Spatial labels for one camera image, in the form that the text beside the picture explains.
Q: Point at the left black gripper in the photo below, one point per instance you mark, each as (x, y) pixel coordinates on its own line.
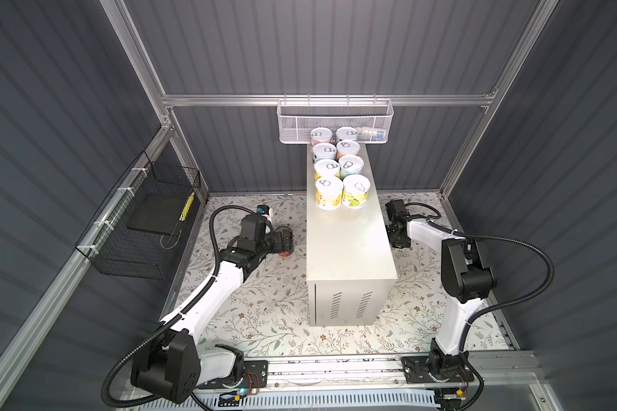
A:
(272, 236)

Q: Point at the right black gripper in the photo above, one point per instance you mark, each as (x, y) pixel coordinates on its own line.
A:
(401, 243)

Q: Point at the dark bare-lid tin can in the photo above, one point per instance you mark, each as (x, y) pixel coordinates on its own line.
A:
(287, 242)

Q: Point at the green labelled can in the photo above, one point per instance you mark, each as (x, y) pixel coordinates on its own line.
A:
(356, 188)

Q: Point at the yellow labelled can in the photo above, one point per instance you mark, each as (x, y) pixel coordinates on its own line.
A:
(329, 192)

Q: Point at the white lidded can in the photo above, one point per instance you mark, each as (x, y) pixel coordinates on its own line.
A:
(350, 165)

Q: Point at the small can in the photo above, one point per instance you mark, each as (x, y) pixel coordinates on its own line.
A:
(326, 167)

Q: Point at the orange labelled can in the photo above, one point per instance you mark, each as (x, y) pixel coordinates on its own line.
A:
(348, 147)

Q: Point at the light blue labelled can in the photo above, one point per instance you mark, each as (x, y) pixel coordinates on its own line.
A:
(324, 151)

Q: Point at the teal labelled can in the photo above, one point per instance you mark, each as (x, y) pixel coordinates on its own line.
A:
(346, 134)

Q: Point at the pink labelled can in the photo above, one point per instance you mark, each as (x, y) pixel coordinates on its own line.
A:
(320, 135)

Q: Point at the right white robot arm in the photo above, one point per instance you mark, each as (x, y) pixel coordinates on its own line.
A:
(466, 276)

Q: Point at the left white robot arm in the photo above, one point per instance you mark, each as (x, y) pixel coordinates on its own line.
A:
(167, 364)

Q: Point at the white metal cabinet counter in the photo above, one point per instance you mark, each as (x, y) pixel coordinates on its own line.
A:
(350, 267)

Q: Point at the yellow marker in basket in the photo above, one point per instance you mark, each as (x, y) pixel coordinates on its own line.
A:
(186, 207)

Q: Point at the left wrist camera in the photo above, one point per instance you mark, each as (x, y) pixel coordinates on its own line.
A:
(265, 211)

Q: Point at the white wire mesh basket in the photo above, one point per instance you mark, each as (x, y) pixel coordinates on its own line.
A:
(297, 118)

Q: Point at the black wire wall basket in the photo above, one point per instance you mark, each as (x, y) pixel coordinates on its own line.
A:
(141, 236)

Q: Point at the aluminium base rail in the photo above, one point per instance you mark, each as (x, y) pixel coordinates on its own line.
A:
(355, 371)

